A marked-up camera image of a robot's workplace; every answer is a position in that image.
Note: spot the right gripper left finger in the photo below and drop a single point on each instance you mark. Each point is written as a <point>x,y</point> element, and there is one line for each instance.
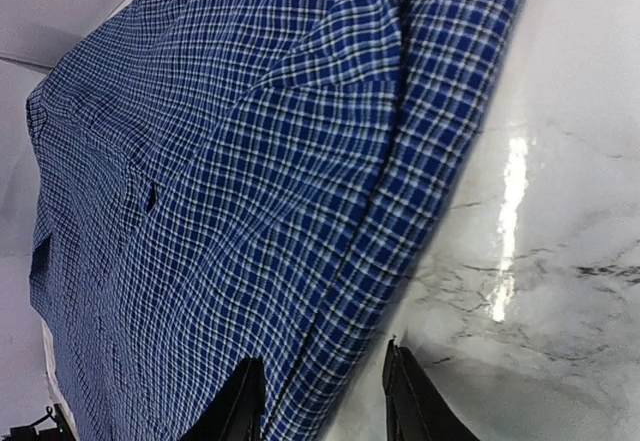
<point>236,411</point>

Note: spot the dark blue checked shirt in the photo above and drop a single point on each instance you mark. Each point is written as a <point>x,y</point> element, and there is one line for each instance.
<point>223,179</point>

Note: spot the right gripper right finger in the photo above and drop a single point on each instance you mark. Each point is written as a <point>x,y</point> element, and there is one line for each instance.
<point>415,410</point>

